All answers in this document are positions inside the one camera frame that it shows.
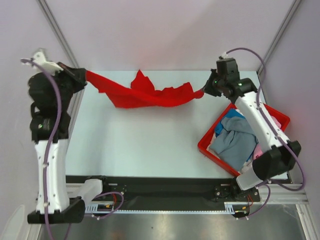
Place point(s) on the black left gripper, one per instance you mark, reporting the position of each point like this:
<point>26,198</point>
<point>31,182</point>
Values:
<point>77,75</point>

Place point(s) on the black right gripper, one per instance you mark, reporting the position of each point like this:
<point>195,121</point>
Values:
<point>207,87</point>

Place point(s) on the red t-shirt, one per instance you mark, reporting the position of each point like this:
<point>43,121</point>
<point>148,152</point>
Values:
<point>142,92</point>

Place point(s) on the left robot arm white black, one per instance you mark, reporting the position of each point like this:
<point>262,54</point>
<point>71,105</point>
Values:
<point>50,133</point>

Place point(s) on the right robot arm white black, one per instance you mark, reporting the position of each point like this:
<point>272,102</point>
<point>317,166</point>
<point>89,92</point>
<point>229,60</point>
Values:
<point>279,152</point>

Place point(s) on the grey-blue t-shirt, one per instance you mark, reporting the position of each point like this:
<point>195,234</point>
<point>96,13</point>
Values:
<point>235,143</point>

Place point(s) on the red plastic bin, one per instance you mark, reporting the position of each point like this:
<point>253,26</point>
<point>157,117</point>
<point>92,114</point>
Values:
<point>213,131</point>

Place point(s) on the pink t-shirt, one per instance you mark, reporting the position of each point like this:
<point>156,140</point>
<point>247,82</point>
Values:
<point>258,151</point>

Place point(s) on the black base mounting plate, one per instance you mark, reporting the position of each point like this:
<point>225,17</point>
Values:
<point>174,194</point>

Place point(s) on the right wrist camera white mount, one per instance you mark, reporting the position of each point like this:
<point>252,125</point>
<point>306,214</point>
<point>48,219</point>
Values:
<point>224,55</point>

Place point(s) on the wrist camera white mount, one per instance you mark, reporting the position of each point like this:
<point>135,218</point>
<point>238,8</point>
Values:
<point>224,55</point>
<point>39,61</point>

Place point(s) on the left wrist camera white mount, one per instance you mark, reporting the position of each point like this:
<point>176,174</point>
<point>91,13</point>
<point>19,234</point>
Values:
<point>39,61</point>

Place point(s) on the left aluminium corner post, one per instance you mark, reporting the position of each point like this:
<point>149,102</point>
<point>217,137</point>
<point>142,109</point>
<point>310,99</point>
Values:
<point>55,27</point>

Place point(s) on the aluminium corner post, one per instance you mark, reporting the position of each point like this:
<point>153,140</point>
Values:
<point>55,27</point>
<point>294,7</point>

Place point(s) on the right aluminium corner post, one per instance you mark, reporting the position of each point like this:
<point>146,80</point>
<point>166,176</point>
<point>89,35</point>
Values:
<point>294,7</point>

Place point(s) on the right grey cable duct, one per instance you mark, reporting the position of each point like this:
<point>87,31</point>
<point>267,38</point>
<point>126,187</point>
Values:
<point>240,208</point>

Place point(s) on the grey cable duct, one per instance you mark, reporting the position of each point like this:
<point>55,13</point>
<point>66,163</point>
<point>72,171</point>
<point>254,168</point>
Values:
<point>100,208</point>
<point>240,208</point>

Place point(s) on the aluminium front rail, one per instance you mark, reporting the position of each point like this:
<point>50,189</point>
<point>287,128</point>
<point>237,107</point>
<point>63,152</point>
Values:
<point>281,196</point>

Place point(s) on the left grey cable duct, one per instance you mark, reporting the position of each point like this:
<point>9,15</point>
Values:
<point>100,208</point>

